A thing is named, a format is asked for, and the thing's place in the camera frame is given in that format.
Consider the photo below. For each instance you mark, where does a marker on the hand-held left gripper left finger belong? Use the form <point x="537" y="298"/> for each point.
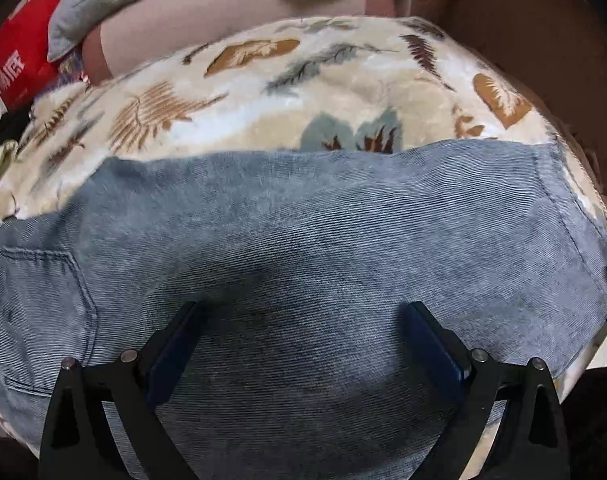
<point x="168" y="360"/>

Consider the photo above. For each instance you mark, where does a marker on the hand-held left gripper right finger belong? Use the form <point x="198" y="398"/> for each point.
<point x="436" y="355"/>

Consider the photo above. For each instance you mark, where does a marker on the blue denim pants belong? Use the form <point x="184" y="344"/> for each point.
<point x="303" y="240"/>

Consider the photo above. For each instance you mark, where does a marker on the brown cardboard box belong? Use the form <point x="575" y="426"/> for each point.
<point x="548" y="50"/>

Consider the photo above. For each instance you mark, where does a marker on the cream printed pillow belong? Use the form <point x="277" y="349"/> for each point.
<point x="0" y="165"/>

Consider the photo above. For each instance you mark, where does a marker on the leaf print blanket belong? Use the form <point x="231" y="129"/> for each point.
<point x="303" y="95"/>

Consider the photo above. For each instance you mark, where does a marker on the red shopping bag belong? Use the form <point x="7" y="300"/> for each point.
<point x="25" y="50"/>

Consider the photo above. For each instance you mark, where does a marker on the pink brown bolster cushion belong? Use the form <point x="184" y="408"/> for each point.
<point x="208" y="20"/>

